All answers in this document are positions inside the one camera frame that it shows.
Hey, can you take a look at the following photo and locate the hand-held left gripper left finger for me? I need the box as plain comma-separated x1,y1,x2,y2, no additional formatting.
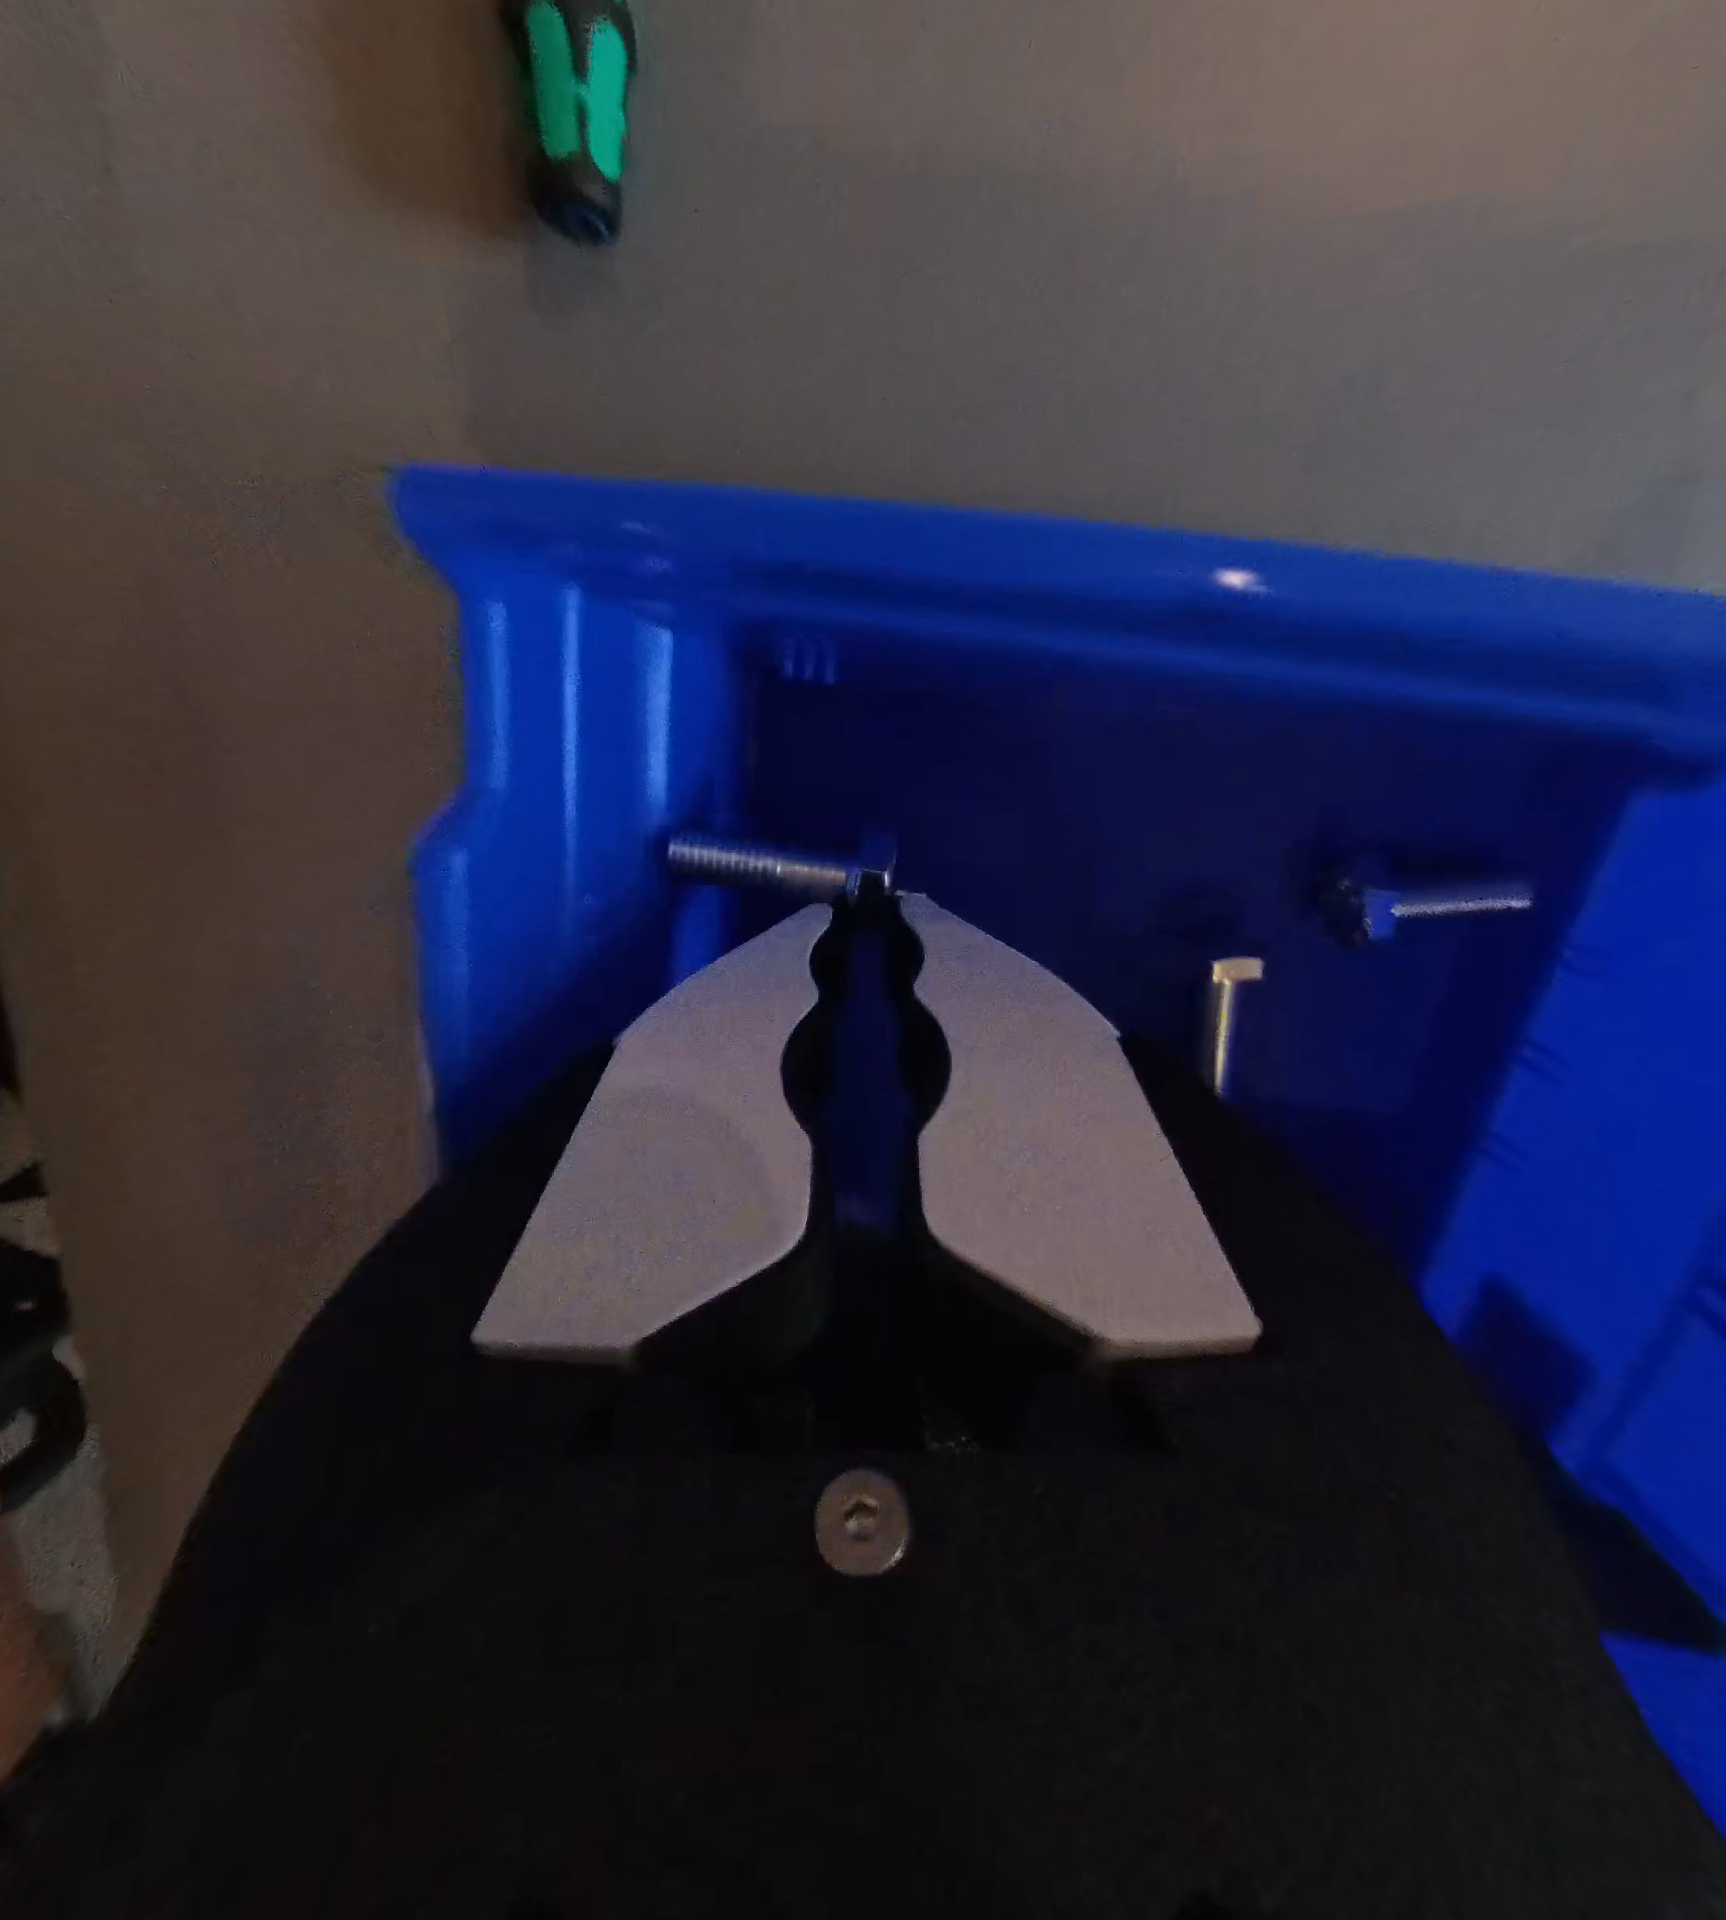
469,897,850,1369

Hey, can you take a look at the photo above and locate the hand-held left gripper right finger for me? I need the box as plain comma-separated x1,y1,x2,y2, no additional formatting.
881,892,1265,1371

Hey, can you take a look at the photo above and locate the silver hex bolt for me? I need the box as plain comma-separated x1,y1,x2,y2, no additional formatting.
1201,954,1268,1102
664,828,908,906

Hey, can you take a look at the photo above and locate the blue plastic bin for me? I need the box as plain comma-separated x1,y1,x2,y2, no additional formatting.
382,463,1726,1920

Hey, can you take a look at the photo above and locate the bolt with black knob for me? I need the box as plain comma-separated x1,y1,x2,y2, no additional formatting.
1315,859,1538,950

